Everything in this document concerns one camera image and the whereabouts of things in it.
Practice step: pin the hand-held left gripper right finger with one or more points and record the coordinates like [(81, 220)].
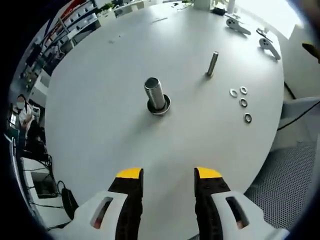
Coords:
[(210, 200)]

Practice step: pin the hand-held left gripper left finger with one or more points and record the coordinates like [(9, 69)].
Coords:
[(127, 200)]

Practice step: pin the small metal washer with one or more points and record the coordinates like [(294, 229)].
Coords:
[(233, 92), (243, 90), (247, 117), (243, 102)]

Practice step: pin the thin threaded metal stud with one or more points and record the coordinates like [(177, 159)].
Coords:
[(213, 63)]

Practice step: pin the large metal washer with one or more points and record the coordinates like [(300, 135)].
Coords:
[(168, 102)]

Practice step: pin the thick threaded metal stud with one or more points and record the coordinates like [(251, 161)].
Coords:
[(153, 95)]

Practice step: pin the white handheld controller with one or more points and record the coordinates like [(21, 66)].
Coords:
[(237, 26), (268, 47)]

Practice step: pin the black pen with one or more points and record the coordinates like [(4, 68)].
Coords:
[(265, 35)]

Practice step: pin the black computer mouse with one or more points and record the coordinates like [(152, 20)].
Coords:
[(68, 202)]

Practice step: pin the white perforated office chair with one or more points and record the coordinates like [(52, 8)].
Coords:
[(287, 175)]

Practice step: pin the white computer desk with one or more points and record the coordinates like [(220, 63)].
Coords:
[(32, 165)]

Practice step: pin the small black device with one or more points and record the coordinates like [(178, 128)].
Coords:
[(218, 11)]

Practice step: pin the shelf with white boxes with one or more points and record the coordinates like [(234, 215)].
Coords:
[(82, 22)]

